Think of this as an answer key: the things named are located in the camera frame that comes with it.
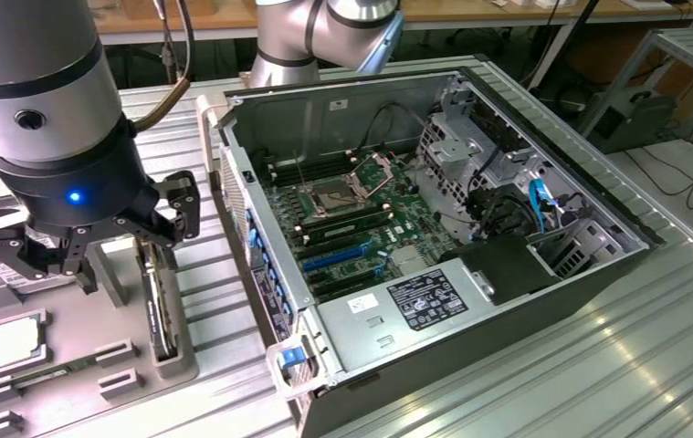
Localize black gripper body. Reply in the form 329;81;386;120
0;116;162;277

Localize silver hard disk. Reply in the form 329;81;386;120
0;207;79;294

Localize thin metal locking lever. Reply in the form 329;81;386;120
297;157;313;202

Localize silver CPU chip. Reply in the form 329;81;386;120
0;321;43;366

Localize CPU socket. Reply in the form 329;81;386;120
300;175;360;218

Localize grey plastic parts rack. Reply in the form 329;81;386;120
0;236;202;438

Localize installed black RAM stick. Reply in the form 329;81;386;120
301;218;396;247
296;205;388;232

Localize blue expansion slot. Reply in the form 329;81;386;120
300;241;372;273

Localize green RAM stick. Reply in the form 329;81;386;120
10;355;102;393

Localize black expansion slot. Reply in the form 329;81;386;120
308;266;378;293

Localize open metal socket cover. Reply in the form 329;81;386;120
345;152;400;191

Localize silver chipset heatsink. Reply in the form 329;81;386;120
388;248;439;275

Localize grey power supply unit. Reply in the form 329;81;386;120
314;259;500;373

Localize silver metal drive cage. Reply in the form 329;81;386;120
416;77;543;229

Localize open black PC case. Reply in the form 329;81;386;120
195;53;670;438

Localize black box device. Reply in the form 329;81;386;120
589;89;680;154

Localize thin grey robot cable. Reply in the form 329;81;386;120
151;0;178;86

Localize thick dark camera cable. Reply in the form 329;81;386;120
137;0;194;131

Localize black curved wire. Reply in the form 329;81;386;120
364;102;427;151

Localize black power wire bundle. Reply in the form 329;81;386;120
467;186;531;238

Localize blue flat wire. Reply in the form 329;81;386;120
528;177;552;238

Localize wooden desk white frame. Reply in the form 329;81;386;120
94;0;693;92

